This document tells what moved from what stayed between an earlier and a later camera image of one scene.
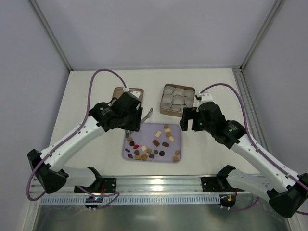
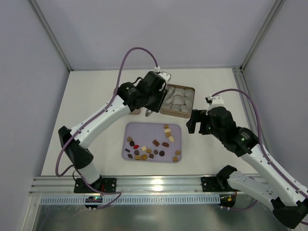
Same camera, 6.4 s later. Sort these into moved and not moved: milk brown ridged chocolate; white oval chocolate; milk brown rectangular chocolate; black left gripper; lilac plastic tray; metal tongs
Moved: black left gripper; metal tongs
Not moved: white oval chocolate; lilac plastic tray; milk brown rectangular chocolate; milk brown ridged chocolate
